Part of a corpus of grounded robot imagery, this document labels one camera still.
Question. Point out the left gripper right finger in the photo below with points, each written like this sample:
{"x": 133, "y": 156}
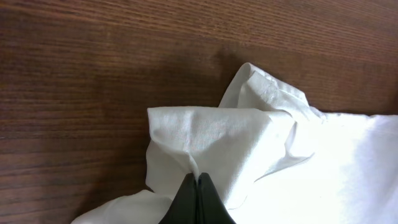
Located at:
{"x": 211, "y": 209}

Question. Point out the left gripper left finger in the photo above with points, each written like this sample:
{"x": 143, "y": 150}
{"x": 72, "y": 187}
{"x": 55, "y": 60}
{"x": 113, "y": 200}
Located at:
{"x": 184, "y": 206}

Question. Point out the white t-shirt with robot print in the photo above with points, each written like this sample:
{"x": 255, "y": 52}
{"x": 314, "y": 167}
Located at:
{"x": 272, "y": 157}

